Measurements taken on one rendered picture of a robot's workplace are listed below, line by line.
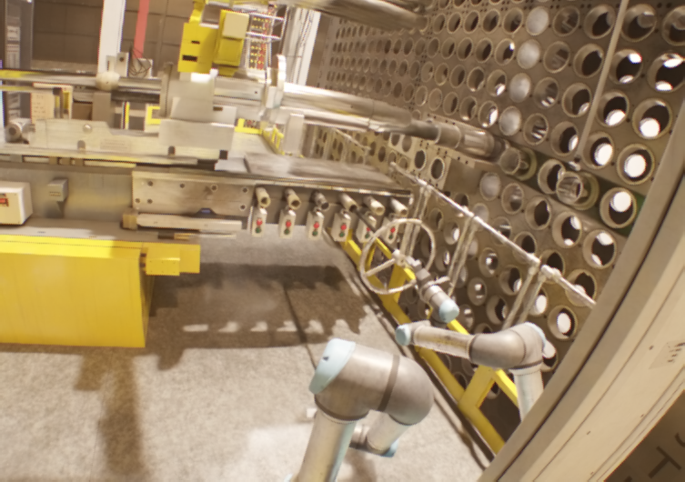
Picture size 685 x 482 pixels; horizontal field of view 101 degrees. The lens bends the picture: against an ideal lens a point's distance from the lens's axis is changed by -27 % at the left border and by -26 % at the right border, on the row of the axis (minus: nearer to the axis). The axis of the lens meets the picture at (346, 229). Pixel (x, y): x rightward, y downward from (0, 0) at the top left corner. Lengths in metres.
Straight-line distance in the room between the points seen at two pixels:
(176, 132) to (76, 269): 0.86
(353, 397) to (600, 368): 0.41
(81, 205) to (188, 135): 0.77
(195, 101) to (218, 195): 0.55
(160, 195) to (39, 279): 0.79
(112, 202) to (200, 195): 0.53
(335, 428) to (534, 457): 0.38
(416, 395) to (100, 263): 1.65
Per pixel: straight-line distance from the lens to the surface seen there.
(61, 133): 2.33
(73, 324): 2.27
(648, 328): 0.51
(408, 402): 0.70
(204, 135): 2.04
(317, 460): 0.84
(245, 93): 1.82
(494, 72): 3.47
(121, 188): 2.25
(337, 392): 0.69
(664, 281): 0.47
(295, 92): 1.89
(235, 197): 2.19
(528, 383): 1.25
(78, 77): 2.62
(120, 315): 2.16
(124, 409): 2.01
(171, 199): 2.19
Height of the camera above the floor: 1.56
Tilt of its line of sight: 22 degrees down
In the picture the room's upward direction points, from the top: 13 degrees clockwise
